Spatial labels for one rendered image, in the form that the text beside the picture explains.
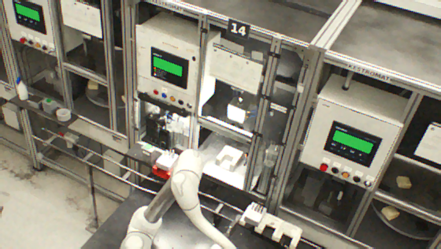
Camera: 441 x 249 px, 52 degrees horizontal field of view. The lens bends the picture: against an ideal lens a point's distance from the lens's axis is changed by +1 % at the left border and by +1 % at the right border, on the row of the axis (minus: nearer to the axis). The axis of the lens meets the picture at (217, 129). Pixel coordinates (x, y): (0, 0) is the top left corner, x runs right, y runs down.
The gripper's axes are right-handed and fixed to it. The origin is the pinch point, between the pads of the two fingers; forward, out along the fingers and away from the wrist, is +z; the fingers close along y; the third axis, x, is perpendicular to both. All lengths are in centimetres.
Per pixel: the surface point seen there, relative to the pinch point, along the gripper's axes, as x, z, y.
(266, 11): 22, 48, 113
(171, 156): 57, 12, 14
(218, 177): 25.1, 21.5, 3.3
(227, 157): 27.6, 39.1, 5.8
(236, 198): 14.7, 37.0, -26.3
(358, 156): -51, 17, 68
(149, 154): 70, 7, 13
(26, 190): 191, -1, -88
